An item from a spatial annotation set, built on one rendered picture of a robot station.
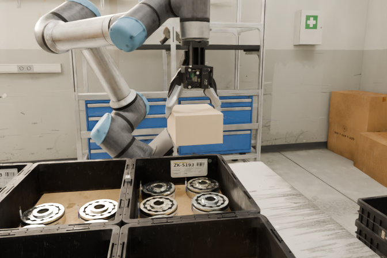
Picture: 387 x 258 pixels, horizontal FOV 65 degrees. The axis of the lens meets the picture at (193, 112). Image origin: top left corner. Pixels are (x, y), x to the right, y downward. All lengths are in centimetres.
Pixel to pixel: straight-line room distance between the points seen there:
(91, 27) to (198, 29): 27
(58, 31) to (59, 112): 275
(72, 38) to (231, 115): 217
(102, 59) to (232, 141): 201
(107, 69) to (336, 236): 95
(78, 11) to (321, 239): 105
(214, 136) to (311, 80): 351
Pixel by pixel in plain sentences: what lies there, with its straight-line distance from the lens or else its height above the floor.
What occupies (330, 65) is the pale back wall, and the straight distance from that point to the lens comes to 435.
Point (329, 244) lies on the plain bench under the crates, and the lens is 108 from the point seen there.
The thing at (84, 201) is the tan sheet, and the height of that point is 83.
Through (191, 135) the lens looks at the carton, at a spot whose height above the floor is 107.
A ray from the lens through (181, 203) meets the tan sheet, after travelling 94.
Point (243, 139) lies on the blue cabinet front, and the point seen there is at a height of 46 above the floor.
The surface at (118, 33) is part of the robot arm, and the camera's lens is 71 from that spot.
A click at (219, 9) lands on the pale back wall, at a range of 370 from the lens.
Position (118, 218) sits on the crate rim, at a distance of 68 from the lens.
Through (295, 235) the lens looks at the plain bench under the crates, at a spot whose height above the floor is 70.
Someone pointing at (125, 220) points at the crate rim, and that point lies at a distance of 67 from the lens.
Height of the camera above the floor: 127
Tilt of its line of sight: 11 degrees down
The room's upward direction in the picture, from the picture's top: straight up
